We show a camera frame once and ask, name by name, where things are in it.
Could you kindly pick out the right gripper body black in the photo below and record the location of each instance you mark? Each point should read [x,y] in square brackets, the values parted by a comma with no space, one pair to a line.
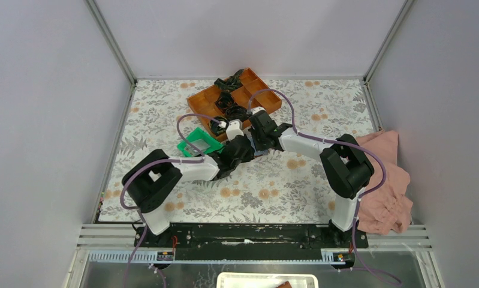
[258,138]

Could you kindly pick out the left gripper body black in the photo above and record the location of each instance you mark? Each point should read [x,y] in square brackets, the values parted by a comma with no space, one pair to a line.
[247,158]

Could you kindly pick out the green plastic card box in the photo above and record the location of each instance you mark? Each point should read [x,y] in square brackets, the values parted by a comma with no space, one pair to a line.
[202,141]

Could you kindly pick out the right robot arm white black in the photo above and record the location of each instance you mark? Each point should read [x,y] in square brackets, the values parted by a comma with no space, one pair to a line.
[346,167]

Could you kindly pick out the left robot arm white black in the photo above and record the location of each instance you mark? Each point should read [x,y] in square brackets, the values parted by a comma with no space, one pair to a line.
[151,181]

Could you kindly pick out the orange wooden compartment tray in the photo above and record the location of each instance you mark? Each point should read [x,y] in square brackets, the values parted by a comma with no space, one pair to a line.
[253,93]

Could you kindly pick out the black items in tray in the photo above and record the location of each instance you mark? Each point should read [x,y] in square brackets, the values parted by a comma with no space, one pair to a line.
[225,102]

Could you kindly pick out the pink crumpled cloth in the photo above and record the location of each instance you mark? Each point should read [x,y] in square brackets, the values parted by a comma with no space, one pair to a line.
[387,208]

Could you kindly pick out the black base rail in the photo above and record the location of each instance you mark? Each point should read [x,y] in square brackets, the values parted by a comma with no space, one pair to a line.
[248,242]

